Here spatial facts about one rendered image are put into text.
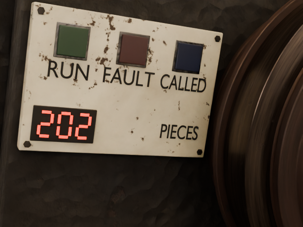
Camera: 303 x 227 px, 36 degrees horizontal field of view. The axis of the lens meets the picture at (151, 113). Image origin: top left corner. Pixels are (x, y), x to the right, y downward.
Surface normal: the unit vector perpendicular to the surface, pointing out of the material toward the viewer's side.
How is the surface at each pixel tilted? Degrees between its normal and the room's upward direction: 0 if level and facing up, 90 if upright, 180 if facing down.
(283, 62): 90
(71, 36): 90
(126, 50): 90
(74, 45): 90
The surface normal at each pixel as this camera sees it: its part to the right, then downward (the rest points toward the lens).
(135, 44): 0.38, 0.18
